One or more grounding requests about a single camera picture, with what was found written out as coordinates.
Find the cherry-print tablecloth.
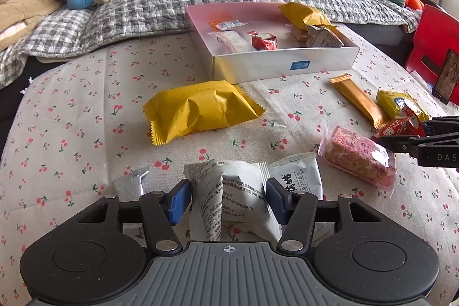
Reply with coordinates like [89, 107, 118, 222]
[0, 23, 459, 306]

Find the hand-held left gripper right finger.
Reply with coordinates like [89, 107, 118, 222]
[265, 178, 381, 254]

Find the small red white candy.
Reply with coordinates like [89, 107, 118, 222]
[251, 33, 278, 51]

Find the beige fleece blanket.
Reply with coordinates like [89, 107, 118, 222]
[0, 0, 67, 50]

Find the white pecan-print nut packet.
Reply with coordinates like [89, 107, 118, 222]
[306, 24, 345, 48]

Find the grey checkered quilt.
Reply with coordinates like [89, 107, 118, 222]
[0, 0, 422, 88]

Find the long orange bar packet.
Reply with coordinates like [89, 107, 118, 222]
[329, 74, 391, 130]

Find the large yellow snack packet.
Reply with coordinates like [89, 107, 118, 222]
[278, 1, 332, 31]
[143, 79, 266, 147]

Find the black smartphone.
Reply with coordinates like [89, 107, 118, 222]
[433, 50, 459, 105]

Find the pink rice crisp bar packet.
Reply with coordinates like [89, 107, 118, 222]
[317, 126, 397, 189]

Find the clear white cake packet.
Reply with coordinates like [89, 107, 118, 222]
[207, 31, 257, 54]

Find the pink-lined white cardboard box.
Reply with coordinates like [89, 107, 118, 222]
[184, 2, 360, 85]

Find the red plastic stool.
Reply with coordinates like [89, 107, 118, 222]
[405, 4, 459, 84]

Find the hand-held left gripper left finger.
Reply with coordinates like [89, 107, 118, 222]
[77, 180, 192, 254]

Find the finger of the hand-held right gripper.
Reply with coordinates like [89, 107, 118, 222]
[378, 134, 459, 153]
[422, 115, 459, 133]

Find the orange clear pastry packet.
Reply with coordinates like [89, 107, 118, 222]
[290, 24, 316, 43]

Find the red snack packet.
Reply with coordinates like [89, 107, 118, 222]
[371, 102, 427, 143]

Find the white green-print nut packet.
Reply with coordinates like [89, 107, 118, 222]
[184, 160, 284, 243]

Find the silver snack packet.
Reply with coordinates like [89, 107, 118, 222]
[114, 166, 150, 198]

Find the yellow square cracker packet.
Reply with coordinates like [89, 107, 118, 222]
[376, 90, 431, 123]

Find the small grey orange snack packet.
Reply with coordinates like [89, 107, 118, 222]
[210, 19, 249, 30]

